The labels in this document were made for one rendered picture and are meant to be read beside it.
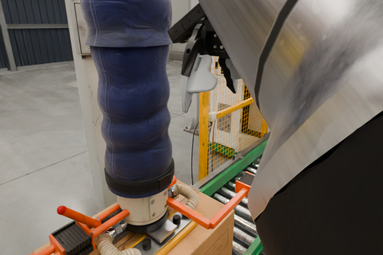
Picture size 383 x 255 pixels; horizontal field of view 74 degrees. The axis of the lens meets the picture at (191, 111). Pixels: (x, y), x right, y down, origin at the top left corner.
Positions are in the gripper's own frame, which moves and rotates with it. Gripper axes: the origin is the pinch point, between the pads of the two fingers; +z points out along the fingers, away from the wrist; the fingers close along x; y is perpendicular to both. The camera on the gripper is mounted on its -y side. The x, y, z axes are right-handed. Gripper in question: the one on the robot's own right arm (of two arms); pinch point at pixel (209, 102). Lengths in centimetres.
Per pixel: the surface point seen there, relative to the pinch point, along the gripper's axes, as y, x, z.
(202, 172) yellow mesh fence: -74, 97, 93
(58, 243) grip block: -34, -18, 41
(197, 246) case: -15, 16, 57
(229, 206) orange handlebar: -8, 24, 43
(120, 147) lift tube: -31.2, 1.1, 19.8
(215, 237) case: -14, 26, 61
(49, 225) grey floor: -180, 19, 152
